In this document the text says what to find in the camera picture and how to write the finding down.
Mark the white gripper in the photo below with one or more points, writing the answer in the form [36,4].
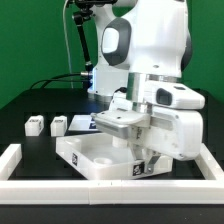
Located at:
[175,133]

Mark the white square table top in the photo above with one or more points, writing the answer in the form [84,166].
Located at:
[100,156]

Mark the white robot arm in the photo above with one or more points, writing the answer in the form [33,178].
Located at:
[153,40]

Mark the white U-shaped fence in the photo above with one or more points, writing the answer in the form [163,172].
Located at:
[209,190]

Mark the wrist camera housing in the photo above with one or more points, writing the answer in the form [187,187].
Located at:
[172,95]

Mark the white marker base plate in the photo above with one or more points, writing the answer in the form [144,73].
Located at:
[83,123]

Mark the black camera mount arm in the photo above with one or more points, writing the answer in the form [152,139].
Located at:
[84,14]

